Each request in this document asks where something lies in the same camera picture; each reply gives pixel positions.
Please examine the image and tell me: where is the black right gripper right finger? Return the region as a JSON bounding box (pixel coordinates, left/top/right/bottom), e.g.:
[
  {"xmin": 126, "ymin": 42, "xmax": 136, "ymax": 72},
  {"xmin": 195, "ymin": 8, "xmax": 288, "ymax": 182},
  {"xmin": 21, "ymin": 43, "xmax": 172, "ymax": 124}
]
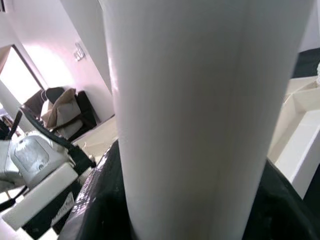
[{"xmin": 246, "ymin": 158, "xmax": 320, "ymax": 240}]

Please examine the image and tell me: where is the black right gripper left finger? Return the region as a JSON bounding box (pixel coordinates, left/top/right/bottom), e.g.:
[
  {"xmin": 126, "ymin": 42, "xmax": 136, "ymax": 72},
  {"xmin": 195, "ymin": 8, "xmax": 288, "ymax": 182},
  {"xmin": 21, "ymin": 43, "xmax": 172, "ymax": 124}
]
[{"xmin": 57, "ymin": 139, "xmax": 134, "ymax": 240}]

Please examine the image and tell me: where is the white plastic children table top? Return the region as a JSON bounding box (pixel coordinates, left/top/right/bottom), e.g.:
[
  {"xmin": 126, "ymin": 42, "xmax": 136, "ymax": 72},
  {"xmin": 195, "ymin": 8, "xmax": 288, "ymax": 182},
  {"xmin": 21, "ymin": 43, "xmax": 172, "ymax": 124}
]
[{"xmin": 266, "ymin": 76, "xmax": 320, "ymax": 201}]

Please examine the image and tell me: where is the white plastic table leg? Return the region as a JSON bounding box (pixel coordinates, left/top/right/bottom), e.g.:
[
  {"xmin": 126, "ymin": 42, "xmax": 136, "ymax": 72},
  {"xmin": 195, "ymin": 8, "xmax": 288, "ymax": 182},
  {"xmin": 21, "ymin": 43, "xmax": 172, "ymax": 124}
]
[{"xmin": 99, "ymin": 0, "xmax": 310, "ymax": 240}]

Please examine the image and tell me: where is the white cushion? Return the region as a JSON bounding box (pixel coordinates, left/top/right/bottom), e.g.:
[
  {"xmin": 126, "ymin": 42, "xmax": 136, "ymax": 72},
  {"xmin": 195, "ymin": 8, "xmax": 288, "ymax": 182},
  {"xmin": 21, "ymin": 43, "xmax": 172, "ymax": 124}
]
[{"xmin": 40, "ymin": 101, "xmax": 84, "ymax": 135}]

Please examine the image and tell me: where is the dark brown sofa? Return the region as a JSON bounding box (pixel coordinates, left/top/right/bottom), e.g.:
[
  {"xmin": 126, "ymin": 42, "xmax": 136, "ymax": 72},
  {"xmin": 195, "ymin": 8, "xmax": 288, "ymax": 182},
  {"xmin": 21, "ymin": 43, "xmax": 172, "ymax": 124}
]
[{"xmin": 23, "ymin": 87, "xmax": 98, "ymax": 141}]

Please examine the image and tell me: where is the tan cushion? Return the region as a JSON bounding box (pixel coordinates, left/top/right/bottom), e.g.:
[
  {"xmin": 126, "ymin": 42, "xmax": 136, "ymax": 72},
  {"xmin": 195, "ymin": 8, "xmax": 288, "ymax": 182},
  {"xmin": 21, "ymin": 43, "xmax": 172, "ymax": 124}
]
[{"xmin": 46, "ymin": 88, "xmax": 77, "ymax": 129}]

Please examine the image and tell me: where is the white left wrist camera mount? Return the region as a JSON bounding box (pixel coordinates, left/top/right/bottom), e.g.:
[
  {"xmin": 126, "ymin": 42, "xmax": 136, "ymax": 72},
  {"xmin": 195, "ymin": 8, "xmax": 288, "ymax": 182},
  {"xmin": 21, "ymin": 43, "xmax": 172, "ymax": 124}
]
[{"xmin": 0, "ymin": 163, "xmax": 81, "ymax": 231}]

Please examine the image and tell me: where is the white wall hook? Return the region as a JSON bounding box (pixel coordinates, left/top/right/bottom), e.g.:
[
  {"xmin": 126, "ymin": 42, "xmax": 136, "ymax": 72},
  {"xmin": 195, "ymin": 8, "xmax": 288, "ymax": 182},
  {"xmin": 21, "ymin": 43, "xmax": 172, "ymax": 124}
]
[{"xmin": 73, "ymin": 43, "xmax": 87, "ymax": 63}]

